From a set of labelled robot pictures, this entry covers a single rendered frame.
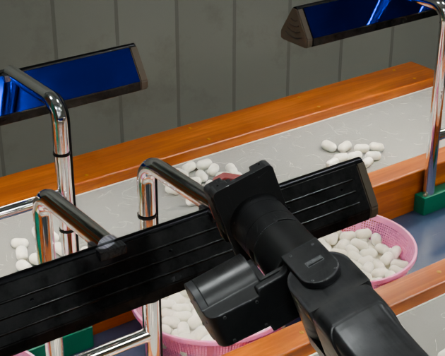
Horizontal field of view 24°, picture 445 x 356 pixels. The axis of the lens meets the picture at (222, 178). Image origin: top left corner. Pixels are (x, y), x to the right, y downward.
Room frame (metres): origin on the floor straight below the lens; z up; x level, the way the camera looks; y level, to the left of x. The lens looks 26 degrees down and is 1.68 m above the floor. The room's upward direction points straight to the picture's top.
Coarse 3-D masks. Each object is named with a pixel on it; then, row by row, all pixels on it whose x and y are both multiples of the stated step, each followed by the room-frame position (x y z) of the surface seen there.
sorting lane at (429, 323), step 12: (432, 300) 1.44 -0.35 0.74; (444, 300) 1.44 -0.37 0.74; (408, 312) 1.40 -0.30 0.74; (420, 312) 1.40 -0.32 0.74; (432, 312) 1.40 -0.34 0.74; (444, 312) 1.40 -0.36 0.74; (408, 324) 1.37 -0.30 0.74; (420, 324) 1.37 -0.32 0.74; (432, 324) 1.37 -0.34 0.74; (444, 324) 1.37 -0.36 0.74; (420, 336) 1.34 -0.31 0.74; (432, 336) 1.34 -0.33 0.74; (444, 336) 1.34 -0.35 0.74; (432, 348) 1.30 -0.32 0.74; (444, 348) 1.30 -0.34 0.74
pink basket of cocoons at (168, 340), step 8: (136, 312) 1.36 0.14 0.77; (272, 328) 1.32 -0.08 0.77; (280, 328) 1.37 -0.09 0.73; (168, 336) 1.30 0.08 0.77; (176, 336) 1.29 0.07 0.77; (256, 336) 1.30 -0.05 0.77; (264, 336) 1.32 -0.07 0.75; (168, 344) 1.31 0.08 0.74; (176, 344) 1.30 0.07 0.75; (184, 344) 1.29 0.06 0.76; (192, 344) 1.28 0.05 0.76; (200, 344) 1.28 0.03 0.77; (208, 344) 1.28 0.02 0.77; (216, 344) 1.28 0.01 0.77; (240, 344) 1.29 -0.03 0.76; (168, 352) 1.32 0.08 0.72; (176, 352) 1.31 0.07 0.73; (192, 352) 1.29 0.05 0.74; (200, 352) 1.29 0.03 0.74; (208, 352) 1.29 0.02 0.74; (216, 352) 1.29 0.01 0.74; (224, 352) 1.29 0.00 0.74
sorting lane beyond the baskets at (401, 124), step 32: (416, 96) 2.35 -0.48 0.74; (320, 128) 2.15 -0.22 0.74; (352, 128) 2.15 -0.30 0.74; (384, 128) 2.15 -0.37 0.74; (416, 128) 2.15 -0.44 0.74; (192, 160) 1.98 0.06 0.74; (224, 160) 1.98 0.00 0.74; (256, 160) 1.98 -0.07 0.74; (288, 160) 1.98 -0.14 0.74; (320, 160) 1.98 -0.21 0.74; (384, 160) 1.98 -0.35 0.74; (96, 192) 1.83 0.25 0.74; (128, 192) 1.83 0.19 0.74; (160, 192) 1.83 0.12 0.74; (0, 224) 1.70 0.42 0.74; (32, 224) 1.70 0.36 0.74; (128, 224) 1.70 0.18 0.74; (0, 256) 1.58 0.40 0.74
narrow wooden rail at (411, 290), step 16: (416, 272) 1.49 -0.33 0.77; (432, 272) 1.49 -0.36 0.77; (384, 288) 1.44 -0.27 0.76; (400, 288) 1.44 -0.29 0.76; (416, 288) 1.44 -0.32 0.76; (432, 288) 1.44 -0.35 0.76; (400, 304) 1.40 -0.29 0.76; (416, 304) 1.42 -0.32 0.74; (272, 336) 1.30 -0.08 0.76; (288, 336) 1.30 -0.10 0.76; (304, 336) 1.30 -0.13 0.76; (240, 352) 1.26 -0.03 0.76; (256, 352) 1.26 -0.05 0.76; (272, 352) 1.26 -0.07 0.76; (288, 352) 1.26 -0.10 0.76; (304, 352) 1.28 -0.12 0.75
